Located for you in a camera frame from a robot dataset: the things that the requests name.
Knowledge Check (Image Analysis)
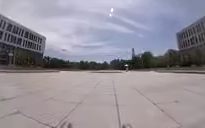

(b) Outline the distant line of trees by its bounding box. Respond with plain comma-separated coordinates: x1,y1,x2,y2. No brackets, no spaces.
42,49,165,70

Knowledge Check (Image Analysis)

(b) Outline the grey stone slab plaza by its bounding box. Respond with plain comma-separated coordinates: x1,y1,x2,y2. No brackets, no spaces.
0,70,205,128

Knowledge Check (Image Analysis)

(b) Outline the distant tower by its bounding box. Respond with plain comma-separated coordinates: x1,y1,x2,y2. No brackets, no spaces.
131,47,136,61

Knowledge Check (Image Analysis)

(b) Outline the robot's own part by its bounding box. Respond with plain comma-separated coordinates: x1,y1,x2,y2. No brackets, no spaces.
61,121,74,128
121,123,134,128

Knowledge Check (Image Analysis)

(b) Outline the grass strip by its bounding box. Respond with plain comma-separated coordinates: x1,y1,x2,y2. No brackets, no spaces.
0,67,205,75

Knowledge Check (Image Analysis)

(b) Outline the row of trees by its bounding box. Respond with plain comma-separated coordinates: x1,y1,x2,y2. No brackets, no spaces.
163,46,205,68

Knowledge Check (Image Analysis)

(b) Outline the pale building with window rows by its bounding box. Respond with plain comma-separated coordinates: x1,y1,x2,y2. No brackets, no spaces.
0,8,47,67

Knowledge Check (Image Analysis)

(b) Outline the large pale curved building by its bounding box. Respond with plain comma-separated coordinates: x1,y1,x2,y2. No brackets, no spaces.
175,10,205,67

